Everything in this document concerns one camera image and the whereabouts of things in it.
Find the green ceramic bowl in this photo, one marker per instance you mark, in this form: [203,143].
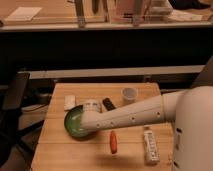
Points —
[72,124]

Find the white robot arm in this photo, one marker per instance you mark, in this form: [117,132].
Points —
[190,110]

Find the black rectangular remote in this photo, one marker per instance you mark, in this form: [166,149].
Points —
[108,104]

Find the white paper cup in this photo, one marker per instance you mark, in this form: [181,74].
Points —
[129,95]

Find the long wooden shelf board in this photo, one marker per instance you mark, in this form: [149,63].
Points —
[76,73]

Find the white rectangular block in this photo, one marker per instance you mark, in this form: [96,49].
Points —
[69,102]

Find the white plastic bottle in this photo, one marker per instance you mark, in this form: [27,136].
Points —
[150,147]

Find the black office chair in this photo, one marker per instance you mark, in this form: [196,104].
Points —
[10,111]

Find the white paper sheet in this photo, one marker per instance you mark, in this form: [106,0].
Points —
[23,14]

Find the metal frame post right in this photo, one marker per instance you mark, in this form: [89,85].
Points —
[136,18]

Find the metal frame post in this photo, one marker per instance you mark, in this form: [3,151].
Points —
[136,18]
[80,13]

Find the metal frame post left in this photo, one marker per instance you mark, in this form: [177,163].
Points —
[80,13]

